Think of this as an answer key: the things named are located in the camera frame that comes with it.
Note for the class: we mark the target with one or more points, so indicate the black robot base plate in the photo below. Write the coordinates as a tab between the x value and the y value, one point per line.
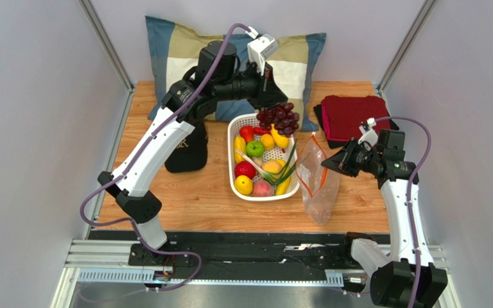
269	256

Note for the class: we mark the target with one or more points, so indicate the small orange fruit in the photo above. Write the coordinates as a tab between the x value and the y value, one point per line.
267	142

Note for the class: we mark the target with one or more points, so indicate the red apple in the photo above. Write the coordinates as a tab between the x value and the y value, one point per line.
245	168

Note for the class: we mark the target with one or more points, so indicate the orange yellow peach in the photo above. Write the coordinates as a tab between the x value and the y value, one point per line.
272	166

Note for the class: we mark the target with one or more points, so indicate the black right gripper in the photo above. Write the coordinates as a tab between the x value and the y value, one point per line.
350	158

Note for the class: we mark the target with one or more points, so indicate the white perforated plastic basket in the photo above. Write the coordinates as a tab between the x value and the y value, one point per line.
276	153

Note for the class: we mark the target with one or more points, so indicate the green apple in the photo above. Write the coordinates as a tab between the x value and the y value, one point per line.
255	149

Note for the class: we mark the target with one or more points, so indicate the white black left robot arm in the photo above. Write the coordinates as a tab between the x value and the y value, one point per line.
216	77

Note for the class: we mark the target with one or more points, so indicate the aluminium front rail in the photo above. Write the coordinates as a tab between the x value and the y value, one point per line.
104	261

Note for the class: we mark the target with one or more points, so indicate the dark red grape bunch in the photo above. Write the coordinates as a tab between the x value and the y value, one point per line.
280	118

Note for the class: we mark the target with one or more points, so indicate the blue beige checked pillow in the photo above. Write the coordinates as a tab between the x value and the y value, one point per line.
175	48

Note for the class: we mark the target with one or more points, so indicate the pink peach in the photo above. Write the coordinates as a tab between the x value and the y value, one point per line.
262	189

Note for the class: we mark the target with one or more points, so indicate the yellow lemon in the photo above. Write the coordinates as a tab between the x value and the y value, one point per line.
244	185

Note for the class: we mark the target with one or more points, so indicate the yellow corn cob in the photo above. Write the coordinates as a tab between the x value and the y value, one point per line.
239	145

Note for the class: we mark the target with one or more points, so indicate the black embroidered cap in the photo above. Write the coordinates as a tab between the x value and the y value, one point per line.
191	154

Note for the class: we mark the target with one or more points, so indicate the beige garlic bulb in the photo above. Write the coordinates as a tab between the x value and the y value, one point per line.
258	161

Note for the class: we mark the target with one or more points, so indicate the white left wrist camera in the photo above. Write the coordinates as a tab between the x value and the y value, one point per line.
260	48

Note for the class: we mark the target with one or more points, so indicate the green scallion bunch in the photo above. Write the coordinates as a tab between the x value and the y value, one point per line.
273	178

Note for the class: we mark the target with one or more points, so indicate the yellow banana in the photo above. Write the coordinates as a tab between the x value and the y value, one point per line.
282	187

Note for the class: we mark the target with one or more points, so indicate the red folded cloth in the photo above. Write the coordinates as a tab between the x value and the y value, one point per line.
342	116

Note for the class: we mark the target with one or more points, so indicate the aluminium frame post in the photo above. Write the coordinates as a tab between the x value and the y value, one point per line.
418	23
100	31

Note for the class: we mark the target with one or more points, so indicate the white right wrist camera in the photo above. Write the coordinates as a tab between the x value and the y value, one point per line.
369	136

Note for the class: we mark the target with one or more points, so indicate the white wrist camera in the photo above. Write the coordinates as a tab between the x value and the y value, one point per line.
369	136
260	48

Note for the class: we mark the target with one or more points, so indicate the right aluminium frame post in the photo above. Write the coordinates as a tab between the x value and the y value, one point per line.
418	23

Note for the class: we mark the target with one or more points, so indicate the left aluminium frame post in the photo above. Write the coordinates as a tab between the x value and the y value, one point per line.
100	31

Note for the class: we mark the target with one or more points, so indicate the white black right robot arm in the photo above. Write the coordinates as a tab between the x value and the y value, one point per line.
407	276

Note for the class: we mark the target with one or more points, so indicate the yellow mango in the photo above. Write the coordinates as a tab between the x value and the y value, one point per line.
281	141

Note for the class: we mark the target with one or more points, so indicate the clear zip top bag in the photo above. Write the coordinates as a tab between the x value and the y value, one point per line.
318	184

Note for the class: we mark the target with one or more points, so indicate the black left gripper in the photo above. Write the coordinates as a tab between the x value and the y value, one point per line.
271	95

